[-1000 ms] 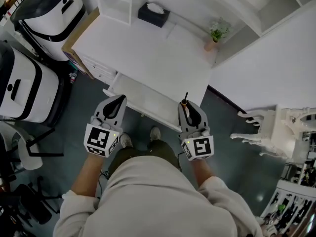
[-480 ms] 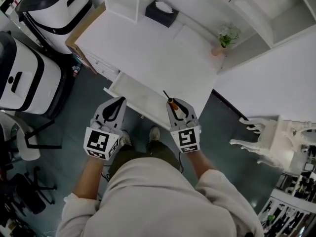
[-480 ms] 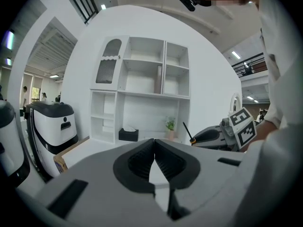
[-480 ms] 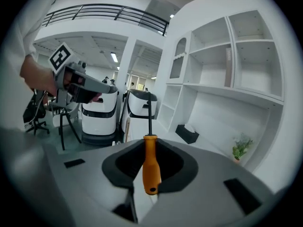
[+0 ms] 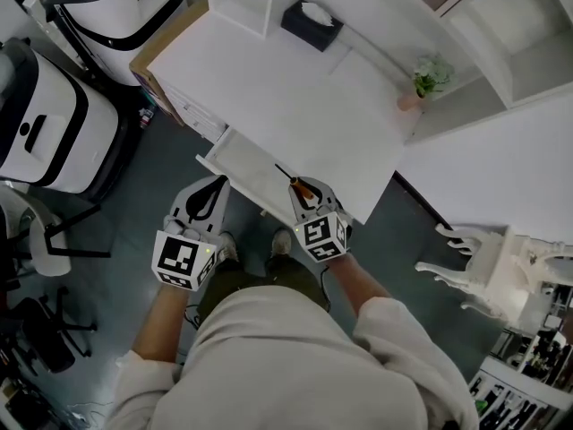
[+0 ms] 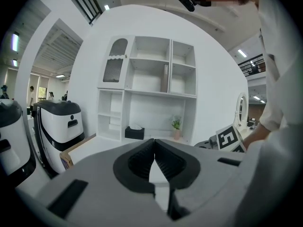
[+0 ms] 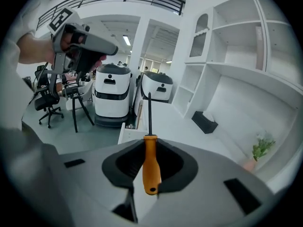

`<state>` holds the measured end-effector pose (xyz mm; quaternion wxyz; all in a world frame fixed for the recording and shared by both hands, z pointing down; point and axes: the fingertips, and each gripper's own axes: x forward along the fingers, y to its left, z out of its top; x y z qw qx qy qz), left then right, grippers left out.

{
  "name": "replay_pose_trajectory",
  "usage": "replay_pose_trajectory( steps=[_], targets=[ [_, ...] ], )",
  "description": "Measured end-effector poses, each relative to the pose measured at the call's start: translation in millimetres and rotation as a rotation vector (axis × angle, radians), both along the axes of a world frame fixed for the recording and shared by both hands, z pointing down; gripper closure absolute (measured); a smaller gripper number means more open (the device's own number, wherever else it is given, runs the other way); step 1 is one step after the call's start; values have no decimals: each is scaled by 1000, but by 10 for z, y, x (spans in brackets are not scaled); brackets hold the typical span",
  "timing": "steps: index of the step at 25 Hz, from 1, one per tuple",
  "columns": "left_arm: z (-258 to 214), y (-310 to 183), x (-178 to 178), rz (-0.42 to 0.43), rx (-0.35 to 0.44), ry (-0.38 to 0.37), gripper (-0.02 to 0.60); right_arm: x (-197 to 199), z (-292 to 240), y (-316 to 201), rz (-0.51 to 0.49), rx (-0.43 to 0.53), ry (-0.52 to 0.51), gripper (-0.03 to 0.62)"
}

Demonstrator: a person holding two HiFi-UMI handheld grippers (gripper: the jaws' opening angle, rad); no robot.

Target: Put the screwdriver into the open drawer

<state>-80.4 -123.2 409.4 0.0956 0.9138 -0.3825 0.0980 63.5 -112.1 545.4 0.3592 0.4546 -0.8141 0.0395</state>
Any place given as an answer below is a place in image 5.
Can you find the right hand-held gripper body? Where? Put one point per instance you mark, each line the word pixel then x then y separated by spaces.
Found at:
pixel 318 233

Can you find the black office chair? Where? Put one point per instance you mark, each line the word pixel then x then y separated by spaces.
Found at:
pixel 45 343

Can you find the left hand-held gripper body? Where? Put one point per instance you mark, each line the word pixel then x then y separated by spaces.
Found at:
pixel 177 258

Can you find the black tissue box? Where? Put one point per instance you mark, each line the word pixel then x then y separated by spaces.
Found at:
pixel 309 31

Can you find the white drawer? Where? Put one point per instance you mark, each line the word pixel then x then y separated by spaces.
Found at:
pixel 250 164

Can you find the person's right white shoe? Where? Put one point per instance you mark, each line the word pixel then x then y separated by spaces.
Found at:
pixel 282 242

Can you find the white chair with black frame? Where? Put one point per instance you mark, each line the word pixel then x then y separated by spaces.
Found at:
pixel 49 249

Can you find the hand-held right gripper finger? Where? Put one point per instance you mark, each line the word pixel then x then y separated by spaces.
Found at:
pixel 329 195
pixel 296 206

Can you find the white and black machine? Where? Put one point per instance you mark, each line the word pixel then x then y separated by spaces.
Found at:
pixel 121 16
pixel 67 128

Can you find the person's white shoe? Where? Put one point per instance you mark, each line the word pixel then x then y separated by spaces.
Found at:
pixel 282 242
pixel 228 246

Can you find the person's beige sweatshirt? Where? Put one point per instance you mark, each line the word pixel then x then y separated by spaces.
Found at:
pixel 286 370

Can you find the person's left hand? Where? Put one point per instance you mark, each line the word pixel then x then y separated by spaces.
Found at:
pixel 181 229

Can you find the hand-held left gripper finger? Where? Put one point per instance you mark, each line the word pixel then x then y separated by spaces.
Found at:
pixel 219 215
pixel 179 206

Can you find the white tool rack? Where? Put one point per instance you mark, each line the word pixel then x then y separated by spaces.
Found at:
pixel 515 401

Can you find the person's left white shoe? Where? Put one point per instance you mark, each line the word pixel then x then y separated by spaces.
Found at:
pixel 228 246

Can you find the person's right forearm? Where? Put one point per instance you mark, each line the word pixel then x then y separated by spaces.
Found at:
pixel 358 289

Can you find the small white red bottle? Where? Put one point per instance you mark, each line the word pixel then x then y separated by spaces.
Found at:
pixel 146 118

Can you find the person's left forearm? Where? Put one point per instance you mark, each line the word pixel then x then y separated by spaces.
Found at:
pixel 159 325

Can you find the white ornate chair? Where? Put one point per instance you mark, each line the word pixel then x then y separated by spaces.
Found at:
pixel 497 267

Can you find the person's olive trousers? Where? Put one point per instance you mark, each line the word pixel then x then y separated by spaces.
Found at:
pixel 268 280

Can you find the white desk with drawers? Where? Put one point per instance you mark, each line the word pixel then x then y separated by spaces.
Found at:
pixel 277 97

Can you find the green plant in pink vase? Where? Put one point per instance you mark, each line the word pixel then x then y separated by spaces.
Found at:
pixel 427 81

